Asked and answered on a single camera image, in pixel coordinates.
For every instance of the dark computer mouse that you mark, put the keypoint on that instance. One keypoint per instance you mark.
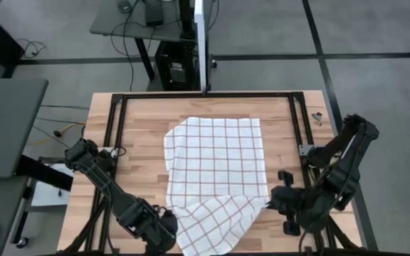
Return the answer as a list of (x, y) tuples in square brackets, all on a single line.
[(124, 5)]

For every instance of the black monitor stand pole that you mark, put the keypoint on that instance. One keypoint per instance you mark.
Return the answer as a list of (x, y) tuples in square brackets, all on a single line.
[(186, 17)]

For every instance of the black power brick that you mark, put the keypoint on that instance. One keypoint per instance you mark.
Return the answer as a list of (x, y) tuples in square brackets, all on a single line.
[(154, 14)]

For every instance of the grey desk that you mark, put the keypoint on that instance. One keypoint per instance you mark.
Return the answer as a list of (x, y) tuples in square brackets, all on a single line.
[(119, 28)]

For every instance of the grey side table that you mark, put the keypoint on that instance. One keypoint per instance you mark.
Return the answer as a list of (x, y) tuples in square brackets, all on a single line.
[(5, 124)]

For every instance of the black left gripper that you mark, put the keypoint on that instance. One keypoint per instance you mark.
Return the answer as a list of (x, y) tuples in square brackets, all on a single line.
[(162, 231)]

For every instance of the white towel with red grid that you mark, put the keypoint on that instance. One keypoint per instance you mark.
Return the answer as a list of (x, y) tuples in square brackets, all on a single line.
[(215, 167)]

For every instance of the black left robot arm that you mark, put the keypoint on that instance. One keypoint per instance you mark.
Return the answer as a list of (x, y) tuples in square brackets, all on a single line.
[(98, 177)]

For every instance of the black aluminium table frame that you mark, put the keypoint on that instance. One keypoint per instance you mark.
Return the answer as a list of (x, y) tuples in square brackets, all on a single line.
[(205, 95)]

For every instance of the black computer tower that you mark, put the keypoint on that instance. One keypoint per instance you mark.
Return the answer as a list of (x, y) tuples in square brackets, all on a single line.
[(180, 71)]

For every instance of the small metal clamp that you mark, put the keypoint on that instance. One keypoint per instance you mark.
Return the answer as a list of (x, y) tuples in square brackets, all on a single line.
[(317, 116)]

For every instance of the white vertical post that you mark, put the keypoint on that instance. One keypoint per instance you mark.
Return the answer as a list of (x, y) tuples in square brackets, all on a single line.
[(201, 46)]

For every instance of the white board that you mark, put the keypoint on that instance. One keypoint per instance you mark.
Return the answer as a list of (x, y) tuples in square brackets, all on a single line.
[(48, 195)]

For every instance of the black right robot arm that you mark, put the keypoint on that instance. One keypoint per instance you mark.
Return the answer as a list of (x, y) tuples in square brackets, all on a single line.
[(347, 160)]

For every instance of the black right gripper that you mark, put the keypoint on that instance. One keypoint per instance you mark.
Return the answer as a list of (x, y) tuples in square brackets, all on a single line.
[(285, 201)]

